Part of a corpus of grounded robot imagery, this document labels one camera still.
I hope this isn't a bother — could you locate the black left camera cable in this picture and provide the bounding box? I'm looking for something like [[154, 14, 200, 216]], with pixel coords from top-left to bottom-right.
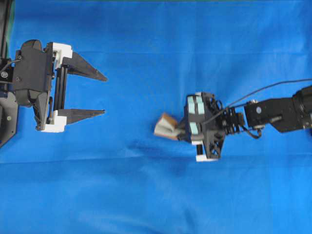
[[0, 55, 22, 74]]

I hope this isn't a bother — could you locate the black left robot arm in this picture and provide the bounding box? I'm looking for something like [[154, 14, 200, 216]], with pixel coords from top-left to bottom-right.
[[0, 39, 107, 133]]

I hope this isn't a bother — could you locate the blue table cloth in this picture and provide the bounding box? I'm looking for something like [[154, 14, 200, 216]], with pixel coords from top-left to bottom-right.
[[0, 0, 312, 234]]

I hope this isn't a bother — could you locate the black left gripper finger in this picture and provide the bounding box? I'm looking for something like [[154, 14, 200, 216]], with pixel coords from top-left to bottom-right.
[[42, 109, 105, 133], [52, 42, 107, 82]]

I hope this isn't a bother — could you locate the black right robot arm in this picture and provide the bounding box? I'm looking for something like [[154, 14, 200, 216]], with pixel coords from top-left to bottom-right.
[[177, 86, 312, 162]]

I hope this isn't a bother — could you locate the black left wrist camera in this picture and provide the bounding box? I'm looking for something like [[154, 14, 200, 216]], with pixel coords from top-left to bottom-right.
[[13, 39, 53, 107]]

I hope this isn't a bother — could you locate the black camera cable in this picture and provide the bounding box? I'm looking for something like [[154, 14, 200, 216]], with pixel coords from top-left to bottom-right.
[[201, 78, 312, 127], [0, 55, 22, 74]]

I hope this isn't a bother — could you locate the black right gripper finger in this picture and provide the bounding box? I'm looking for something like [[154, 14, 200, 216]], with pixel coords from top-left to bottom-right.
[[177, 129, 189, 142], [176, 117, 188, 128]]

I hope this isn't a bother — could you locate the black right camera cable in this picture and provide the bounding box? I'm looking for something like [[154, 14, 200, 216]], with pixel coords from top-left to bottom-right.
[[201, 78, 312, 127]]

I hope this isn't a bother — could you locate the grey brown sponge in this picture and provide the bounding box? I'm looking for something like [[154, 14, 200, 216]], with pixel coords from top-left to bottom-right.
[[154, 113, 178, 140]]

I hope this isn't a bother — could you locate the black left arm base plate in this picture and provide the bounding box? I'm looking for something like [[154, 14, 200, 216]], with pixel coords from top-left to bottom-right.
[[0, 57, 20, 148]]

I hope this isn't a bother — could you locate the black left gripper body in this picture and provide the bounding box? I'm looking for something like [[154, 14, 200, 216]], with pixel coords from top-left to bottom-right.
[[32, 42, 68, 131]]

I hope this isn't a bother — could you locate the black taped right wrist camera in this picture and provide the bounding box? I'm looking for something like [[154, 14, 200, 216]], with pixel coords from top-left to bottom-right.
[[185, 92, 207, 142]]

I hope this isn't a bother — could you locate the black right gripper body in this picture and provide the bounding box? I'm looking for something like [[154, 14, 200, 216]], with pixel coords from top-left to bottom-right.
[[191, 92, 225, 162]]

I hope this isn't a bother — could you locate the green backdrop sheet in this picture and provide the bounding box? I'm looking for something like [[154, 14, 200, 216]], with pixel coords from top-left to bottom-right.
[[5, 0, 15, 58]]

